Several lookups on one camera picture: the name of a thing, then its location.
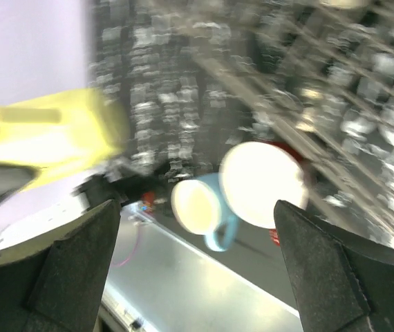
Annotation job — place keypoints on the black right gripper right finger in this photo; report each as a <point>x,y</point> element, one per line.
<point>340,280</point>

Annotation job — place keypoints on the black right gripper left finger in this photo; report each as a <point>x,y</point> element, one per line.
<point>54,282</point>

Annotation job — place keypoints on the light blue mug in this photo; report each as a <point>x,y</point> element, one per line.
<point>199,206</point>

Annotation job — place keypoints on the yellow-green mug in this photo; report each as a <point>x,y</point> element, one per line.
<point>62,134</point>

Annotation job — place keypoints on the red mug white inside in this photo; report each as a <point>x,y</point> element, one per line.
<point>256,175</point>

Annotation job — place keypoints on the grey wire dish rack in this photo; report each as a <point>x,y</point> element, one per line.
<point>318,75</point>

